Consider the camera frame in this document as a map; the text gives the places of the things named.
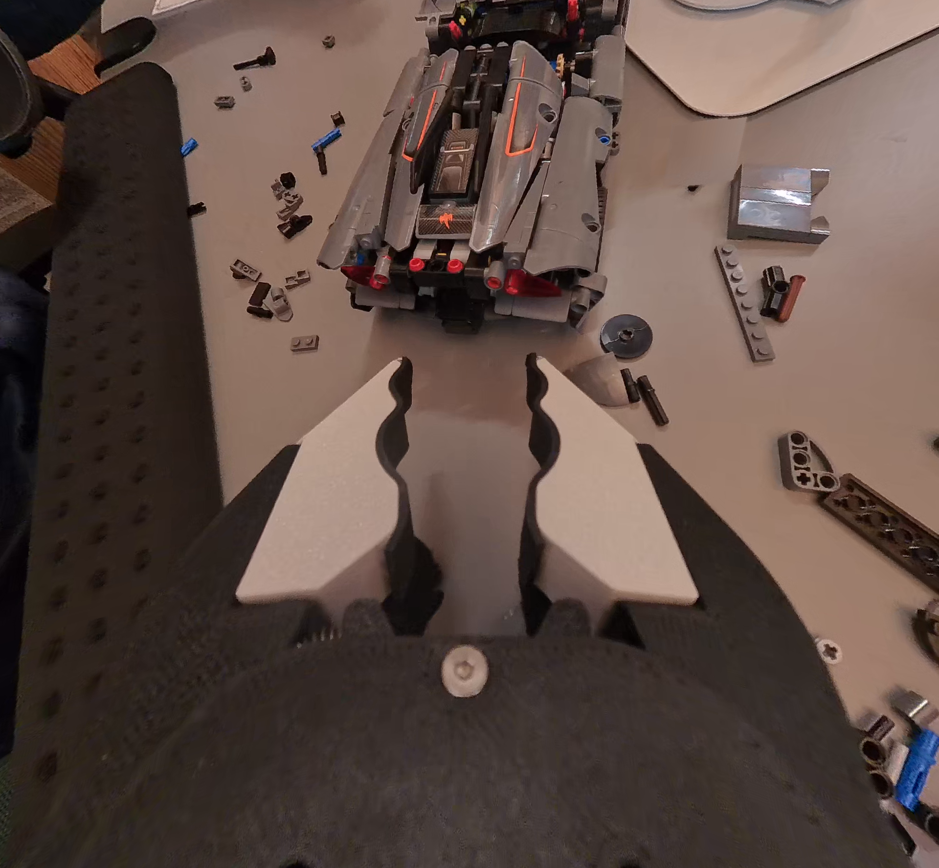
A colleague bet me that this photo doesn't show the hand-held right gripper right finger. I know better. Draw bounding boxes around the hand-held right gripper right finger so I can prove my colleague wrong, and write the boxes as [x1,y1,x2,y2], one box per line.
[517,353,701,638]

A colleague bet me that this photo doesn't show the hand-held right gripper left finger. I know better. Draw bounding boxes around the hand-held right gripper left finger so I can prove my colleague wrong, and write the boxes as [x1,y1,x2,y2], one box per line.
[233,356,445,638]

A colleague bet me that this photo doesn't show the grey lego car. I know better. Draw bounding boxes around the grey lego car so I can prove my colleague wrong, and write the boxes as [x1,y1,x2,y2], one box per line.
[317,0,639,337]

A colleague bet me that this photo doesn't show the pale lego dome piece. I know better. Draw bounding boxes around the pale lego dome piece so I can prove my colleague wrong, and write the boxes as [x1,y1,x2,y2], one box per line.
[563,353,632,409]

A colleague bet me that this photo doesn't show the dark round lego dish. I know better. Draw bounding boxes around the dark round lego dish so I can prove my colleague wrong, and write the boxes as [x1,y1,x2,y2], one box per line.
[599,312,654,359]

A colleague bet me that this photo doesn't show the grey curved lego liftarm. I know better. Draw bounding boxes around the grey curved lego liftarm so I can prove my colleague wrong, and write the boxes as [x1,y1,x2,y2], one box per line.
[778,430,842,495]

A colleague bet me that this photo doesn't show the scattered small dark lego pieces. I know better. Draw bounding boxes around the scattered small dark lego pieces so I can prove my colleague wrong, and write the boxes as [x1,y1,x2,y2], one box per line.
[185,35,347,320]

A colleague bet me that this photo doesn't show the dark perforated lego plate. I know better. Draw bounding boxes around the dark perforated lego plate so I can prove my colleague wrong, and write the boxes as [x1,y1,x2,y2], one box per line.
[819,473,939,595]

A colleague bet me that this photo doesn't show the long grey studded lego plate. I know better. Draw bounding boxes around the long grey studded lego plate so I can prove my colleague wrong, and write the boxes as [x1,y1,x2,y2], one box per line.
[714,244,779,364]

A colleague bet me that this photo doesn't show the dark curved lego part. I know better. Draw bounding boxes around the dark curved lego part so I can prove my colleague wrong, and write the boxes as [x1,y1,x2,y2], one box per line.
[912,595,939,665]

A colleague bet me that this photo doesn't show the grey lego wedge block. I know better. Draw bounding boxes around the grey lego wedge block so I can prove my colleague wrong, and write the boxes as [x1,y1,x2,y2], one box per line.
[726,163,832,245]

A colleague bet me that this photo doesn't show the pile of mixed lego parts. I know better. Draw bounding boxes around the pile of mixed lego parts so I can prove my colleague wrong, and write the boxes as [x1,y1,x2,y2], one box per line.
[853,690,939,856]

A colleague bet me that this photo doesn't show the black perforated pad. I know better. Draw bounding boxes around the black perforated pad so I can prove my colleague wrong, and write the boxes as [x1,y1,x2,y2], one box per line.
[11,63,224,832]

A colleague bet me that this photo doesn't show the black oval chair foot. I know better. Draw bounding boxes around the black oval chair foot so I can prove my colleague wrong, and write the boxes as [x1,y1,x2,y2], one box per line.
[95,17,157,73]

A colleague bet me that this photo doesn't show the black connector with brown pin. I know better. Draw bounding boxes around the black connector with brown pin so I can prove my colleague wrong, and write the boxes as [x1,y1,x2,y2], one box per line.
[759,265,808,323]

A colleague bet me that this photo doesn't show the black chair base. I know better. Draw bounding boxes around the black chair base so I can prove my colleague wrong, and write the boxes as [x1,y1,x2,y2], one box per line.
[0,27,46,159]

